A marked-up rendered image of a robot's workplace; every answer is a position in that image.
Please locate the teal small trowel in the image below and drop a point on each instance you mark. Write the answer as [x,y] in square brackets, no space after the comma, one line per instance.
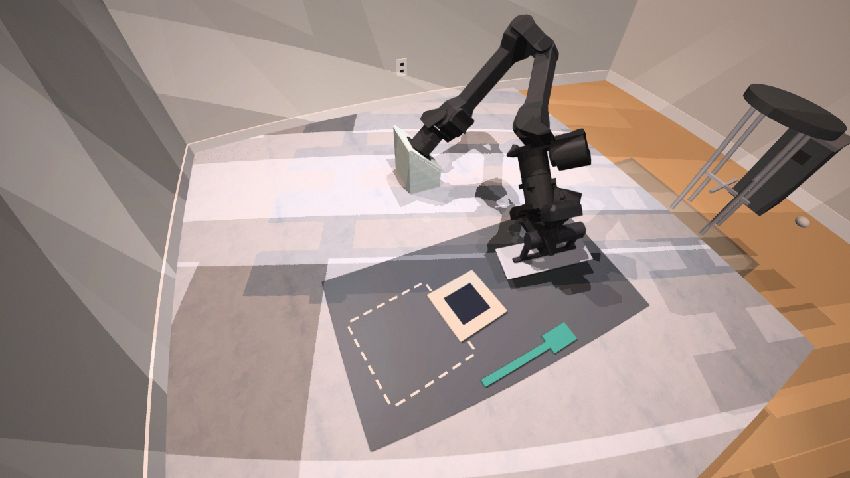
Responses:
[555,340]

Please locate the peach square tile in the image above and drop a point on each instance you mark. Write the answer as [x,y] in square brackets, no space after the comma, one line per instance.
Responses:
[467,305]

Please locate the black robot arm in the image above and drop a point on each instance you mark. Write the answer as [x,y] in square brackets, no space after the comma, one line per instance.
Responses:
[521,39]

